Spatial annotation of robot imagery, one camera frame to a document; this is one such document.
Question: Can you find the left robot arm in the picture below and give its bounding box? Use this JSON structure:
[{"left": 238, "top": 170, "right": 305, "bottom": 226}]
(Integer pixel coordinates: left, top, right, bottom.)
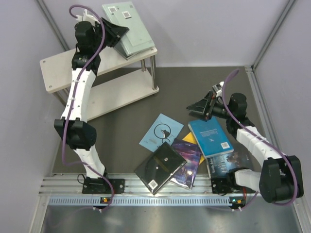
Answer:
[{"left": 54, "top": 18, "right": 129, "bottom": 193}]

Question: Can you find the aluminium frame profile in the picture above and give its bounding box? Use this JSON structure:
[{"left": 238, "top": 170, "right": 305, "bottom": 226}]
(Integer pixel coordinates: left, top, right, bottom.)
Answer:
[{"left": 35, "top": 0, "right": 69, "bottom": 51}]

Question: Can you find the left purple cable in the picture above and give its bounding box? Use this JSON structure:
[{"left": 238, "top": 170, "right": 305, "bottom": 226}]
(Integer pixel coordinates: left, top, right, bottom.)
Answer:
[{"left": 62, "top": 4, "right": 115, "bottom": 209}]

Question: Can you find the black shiny book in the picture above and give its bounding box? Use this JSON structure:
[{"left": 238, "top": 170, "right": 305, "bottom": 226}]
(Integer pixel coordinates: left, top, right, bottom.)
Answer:
[{"left": 135, "top": 142, "right": 187, "bottom": 195}]

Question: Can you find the yellow book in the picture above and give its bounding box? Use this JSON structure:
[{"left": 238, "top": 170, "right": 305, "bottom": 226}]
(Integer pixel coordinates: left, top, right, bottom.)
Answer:
[{"left": 183, "top": 132, "right": 205, "bottom": 164}]

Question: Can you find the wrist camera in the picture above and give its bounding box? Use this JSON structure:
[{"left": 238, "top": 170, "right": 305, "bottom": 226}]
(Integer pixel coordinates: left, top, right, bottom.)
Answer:
[
  {"left": 212, "top": 81, "right": 224, "bottom": 98},
  {"left": 76, "top": 9, "right": 100, "bottom": 25}
]

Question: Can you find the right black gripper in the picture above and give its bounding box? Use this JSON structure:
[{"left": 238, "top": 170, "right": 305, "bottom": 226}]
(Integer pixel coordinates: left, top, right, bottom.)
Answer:
[{"left": 187, "top": 91, "right": 234, "bottom": 121}]

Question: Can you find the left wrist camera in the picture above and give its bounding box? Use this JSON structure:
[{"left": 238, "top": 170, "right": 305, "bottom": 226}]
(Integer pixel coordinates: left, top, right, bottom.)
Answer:
[{"left": 76, "top": 9, "right": 100, "bottom": 25}]

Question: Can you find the slotted cable duct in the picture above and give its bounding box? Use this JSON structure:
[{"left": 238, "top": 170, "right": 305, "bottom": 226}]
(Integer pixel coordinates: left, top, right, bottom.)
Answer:
[{"left": 49, "top": 196, "right": 232, "bottom": 206}]

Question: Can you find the purple Robinson Crusoe book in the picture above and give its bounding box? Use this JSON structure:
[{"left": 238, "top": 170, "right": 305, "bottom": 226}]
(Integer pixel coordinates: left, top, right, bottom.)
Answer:
[{"left": 170, "top": 138, "right": 202, "bottom": 190}]

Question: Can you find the dark blue castle book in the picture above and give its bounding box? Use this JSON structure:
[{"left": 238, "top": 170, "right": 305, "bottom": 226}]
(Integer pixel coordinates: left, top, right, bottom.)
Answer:
[{"left": 207, "top": 144, "right": 254, "bottom": 178}]

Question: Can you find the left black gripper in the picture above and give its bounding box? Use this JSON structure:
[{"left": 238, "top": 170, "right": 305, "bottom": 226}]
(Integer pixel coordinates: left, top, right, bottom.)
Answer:
[{"left": 90, "top": 17, "right": 127, "bottom": 53}]

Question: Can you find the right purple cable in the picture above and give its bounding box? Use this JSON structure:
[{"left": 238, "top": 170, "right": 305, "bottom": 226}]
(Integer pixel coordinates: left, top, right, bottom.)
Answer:
[{"left": 222, "top": 68, "right": 299, "bottom": 212}]

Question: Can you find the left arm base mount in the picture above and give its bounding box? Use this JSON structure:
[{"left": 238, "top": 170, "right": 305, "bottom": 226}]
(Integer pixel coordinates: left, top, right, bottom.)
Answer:
[{"left": 82, "top": 177, "right": 125, "bottom": 194}]

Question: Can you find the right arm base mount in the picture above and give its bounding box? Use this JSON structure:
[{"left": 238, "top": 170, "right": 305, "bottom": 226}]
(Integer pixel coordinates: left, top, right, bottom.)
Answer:
[{"left": 210, "top": 169, "right": 242, "bottom": 196}]

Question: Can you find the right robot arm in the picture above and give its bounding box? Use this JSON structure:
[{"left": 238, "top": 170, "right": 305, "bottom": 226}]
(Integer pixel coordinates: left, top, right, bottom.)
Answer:
[{"left": 186, "top": 91, "right": 304, "bottom": 205}]

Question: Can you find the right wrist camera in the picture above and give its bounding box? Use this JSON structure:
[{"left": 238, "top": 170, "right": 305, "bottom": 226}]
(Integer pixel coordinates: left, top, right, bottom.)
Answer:
[{"left": 212, "top": 81, "right": 224, "bottom": 98}]

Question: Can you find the blue paperback book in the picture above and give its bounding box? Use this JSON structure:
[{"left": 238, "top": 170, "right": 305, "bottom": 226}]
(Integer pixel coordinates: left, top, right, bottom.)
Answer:
[{"left": 188, "top": 117, "right": 234, "bottom": 159}]

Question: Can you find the white two-tier shelf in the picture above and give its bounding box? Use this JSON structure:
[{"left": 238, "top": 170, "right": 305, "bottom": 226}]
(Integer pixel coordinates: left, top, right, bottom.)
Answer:
[{"left": 40, "top": 47, "right": 159, "bottom": 120}]

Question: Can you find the purple cable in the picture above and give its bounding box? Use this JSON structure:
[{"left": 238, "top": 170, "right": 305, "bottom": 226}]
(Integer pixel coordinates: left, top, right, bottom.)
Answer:
[
  {"left": 222, "top": 68, "right": 299, "bottom": 212},
  {"left": 62, "top": 4, "right": 115, "bottom": 209}
]

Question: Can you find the pale green book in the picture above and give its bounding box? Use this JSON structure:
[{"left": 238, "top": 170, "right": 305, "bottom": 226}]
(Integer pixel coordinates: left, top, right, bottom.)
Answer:
[{"left": 102, "top": 1, "right": 155, "bottom": 60}]

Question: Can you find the light blue cat book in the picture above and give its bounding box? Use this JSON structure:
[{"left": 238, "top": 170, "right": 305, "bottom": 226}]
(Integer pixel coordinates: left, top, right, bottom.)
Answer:
[{"left": 139, "top": 114, "right": 184, "bottom": 152}]

